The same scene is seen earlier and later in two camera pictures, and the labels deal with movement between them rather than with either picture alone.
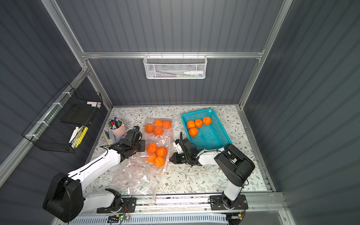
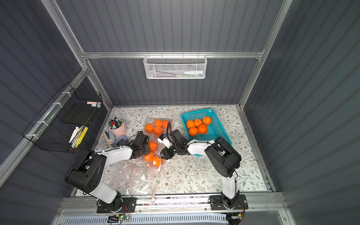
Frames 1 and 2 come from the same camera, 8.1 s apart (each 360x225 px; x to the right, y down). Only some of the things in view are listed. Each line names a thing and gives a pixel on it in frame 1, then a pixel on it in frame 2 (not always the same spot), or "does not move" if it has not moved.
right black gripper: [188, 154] to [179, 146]
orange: [191, 123] does not move
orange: [206, 120] does not move
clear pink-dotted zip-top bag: [142, 173] does not move
